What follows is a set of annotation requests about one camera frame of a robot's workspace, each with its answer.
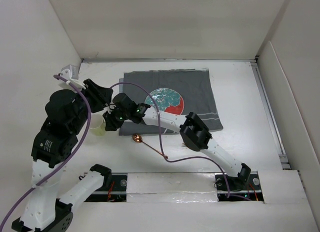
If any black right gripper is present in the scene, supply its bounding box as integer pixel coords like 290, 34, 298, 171
102, 105, 130, 131

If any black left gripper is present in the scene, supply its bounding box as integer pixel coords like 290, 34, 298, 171
71, 78, 114, 132

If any pale yellow mug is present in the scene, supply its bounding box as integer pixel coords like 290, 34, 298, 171
89, 114, 105, 136

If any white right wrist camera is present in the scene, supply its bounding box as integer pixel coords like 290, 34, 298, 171
104, 103, 117, 114

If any teal and red plate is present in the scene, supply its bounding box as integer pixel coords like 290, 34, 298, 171
150, 88, 185, 115

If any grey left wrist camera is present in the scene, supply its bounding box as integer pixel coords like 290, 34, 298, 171
60, 65, 79, 80

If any grey cloth placemat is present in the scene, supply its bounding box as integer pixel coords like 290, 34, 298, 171
119, 69, 224, 131

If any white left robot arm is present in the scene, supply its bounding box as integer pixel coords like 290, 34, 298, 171
12, 79, 113, 231

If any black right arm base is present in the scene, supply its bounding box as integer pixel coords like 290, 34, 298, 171
213, 172, 264, 202

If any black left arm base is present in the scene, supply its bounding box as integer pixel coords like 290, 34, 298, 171
85, 173, 128, 202

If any copper spoon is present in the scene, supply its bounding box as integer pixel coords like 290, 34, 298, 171
132, 134, 168, 159

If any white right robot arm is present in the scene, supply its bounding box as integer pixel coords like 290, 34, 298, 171
103, 93, 251, 189

